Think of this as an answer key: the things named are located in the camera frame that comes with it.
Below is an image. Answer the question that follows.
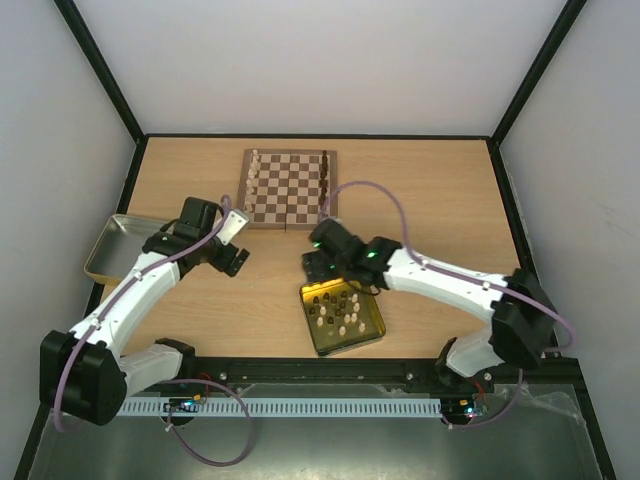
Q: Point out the gold tin with pieces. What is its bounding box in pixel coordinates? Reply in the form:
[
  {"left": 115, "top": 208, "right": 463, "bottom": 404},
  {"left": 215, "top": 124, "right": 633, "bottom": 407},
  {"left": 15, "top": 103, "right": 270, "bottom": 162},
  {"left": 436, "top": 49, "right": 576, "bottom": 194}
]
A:
[{"left": 299, "top": 278, "right": 386, "bottom": 357}]

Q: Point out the wooden chess board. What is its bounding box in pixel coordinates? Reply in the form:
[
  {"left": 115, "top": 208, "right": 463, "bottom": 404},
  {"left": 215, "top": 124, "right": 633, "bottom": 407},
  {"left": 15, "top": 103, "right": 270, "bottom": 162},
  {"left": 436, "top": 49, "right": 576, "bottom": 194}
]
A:
[{"left": 236, "top": 148, "right": 338, "bottom": 230}]

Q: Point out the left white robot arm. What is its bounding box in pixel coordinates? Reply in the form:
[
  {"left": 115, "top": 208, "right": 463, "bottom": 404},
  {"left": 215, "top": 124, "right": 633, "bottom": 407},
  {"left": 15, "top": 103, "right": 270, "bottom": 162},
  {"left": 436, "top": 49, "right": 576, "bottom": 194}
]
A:
[{"left": 39, "top": 195, "right": 250, "bottom": 433}]

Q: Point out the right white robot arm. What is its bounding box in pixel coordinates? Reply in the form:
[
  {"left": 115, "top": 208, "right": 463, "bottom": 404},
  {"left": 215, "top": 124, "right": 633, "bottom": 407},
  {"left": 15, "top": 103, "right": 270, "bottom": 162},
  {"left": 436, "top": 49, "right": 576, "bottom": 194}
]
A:
[{"left": 310, "top": 218, "right": 560, "bottom": 392}]

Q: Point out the silver tin lid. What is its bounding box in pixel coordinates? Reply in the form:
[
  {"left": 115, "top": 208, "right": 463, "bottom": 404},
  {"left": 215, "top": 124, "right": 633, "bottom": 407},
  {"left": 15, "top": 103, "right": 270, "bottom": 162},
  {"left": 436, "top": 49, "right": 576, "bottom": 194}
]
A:
[{"left": 84, "top": 214, "right": 165, "bottom": 286}]

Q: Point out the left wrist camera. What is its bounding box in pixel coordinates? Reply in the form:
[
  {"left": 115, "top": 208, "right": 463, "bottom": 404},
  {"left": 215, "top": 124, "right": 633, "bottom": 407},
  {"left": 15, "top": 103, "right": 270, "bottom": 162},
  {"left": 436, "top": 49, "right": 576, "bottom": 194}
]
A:
[{"left": 217, "top": 209, "right": 250, "bottom": 245}]

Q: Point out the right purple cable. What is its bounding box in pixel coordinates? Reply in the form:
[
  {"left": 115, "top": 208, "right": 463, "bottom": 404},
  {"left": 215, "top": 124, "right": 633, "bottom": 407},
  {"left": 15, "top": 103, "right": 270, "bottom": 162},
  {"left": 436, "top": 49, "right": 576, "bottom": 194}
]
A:
[{"left": 317, "top": 180, "right": 576, "bottom": 429}]

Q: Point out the purple cable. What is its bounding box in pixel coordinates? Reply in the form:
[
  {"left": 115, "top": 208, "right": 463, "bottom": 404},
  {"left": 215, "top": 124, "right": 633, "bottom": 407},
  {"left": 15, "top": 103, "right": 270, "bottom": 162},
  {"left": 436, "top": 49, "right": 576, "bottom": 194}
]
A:
[
  {"left": 53, "top": 193, "right": 255, "bottom": 467},
  {"left": 317, "top": 180, "right": 576, "bottom": 429}
]

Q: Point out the black frame post left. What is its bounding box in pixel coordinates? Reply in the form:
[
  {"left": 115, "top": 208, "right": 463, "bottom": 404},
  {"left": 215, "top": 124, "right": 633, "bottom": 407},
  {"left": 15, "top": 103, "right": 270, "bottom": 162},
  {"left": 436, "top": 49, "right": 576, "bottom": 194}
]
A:
[{"left": 53, "top": 0, "right": 146, "bottom": 146}]

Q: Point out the black frame post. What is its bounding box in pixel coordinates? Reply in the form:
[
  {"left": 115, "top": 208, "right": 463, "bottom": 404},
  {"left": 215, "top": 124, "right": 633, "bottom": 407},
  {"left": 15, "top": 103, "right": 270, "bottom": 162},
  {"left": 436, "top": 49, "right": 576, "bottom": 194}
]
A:
[
  {"left": 489, "top": 0, "right": 589, "bottom": 146},
  {"left": 53, "top": 0, "right": 146, "bottom": 146}
]

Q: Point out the white slotted cable duct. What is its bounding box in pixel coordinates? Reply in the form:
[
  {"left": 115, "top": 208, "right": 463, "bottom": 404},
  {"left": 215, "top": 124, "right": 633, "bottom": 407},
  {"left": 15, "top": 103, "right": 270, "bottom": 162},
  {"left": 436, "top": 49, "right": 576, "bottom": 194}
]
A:
[{"left": 119, "top": 397, "right": 441, "bottom": 418}]

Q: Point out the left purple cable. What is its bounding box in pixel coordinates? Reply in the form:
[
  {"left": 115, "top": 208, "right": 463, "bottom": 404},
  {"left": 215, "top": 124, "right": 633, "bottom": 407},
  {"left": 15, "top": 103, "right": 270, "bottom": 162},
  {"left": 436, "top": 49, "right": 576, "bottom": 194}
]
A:
[{"left": 53, "top": 193, "right": 255, "bottom": 467}]

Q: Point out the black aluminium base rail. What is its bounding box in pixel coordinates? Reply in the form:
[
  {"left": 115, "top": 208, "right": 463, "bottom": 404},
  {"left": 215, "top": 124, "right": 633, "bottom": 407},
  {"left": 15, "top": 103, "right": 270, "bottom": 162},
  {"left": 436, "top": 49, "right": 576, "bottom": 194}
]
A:
[{"left": 134, "top": 355, "right": 581, "bottom": 396}]

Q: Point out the black frame post right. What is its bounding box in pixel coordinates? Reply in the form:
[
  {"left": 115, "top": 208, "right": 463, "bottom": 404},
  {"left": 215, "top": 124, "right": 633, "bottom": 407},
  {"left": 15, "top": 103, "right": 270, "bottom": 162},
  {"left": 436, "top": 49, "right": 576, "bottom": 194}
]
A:
[{"left": 489, "top": 0, "right": 589, "bottom": 146}]

